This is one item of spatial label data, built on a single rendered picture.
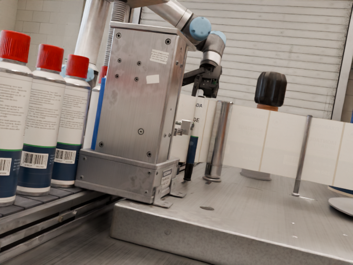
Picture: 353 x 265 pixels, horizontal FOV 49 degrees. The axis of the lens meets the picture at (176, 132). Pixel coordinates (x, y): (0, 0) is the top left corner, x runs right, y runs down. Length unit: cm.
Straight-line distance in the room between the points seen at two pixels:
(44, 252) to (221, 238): 23
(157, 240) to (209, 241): 7
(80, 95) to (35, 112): 9
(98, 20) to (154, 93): 93
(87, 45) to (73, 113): 87
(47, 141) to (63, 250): 15
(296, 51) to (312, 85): 50
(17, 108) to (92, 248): 20
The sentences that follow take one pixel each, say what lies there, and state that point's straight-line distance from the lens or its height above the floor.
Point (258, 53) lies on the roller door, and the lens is 545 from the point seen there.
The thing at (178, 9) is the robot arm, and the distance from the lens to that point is 137.
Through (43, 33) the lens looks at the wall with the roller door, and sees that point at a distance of 748.
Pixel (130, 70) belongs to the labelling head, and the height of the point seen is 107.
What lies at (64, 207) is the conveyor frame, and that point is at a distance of 56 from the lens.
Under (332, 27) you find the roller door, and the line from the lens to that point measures 542.
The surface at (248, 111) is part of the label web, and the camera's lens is 92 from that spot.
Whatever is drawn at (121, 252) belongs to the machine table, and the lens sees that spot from 54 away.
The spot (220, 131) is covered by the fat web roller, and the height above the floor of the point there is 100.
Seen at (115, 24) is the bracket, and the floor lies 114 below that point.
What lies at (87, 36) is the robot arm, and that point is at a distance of 147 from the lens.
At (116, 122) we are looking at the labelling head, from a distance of 59.
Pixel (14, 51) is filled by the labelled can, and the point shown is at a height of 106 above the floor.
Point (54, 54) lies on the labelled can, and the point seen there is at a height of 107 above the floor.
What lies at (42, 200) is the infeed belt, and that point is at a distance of 55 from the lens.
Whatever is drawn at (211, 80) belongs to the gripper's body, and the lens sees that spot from 140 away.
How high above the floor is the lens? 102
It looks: 3 degrees down
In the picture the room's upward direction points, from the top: 10 degrees clockwise
